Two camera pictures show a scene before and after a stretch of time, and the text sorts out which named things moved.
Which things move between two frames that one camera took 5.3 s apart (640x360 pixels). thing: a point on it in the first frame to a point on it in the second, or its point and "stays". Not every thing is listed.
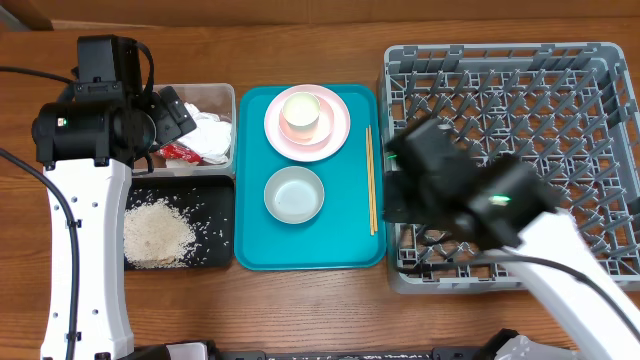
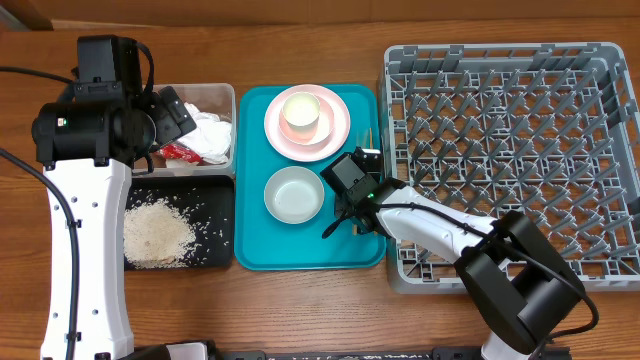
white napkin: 211,138 stays
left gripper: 170,114 stays
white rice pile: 157,234 stays
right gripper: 397,202 to 339,207
